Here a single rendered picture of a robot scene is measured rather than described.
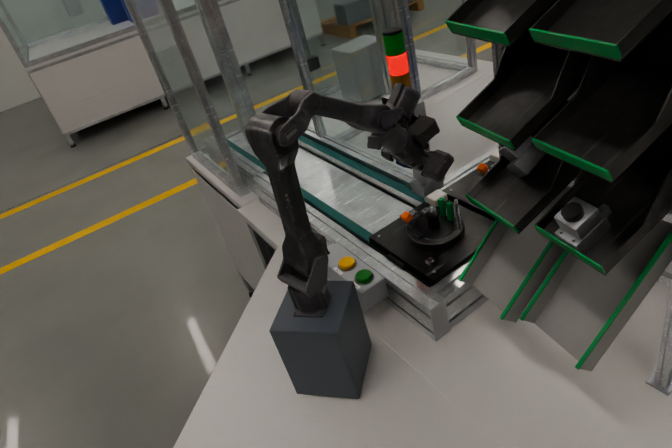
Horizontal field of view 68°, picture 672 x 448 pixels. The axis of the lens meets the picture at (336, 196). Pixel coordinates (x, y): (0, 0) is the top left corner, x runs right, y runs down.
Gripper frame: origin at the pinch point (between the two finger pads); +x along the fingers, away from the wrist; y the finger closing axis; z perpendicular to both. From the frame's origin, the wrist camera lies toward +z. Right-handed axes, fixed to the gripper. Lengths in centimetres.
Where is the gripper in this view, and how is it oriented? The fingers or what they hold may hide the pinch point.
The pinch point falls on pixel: (426, 166)
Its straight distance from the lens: 115.6
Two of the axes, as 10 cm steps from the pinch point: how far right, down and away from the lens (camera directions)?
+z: 5.3, -8.5, 0.1
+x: 6.5, 4.1, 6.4
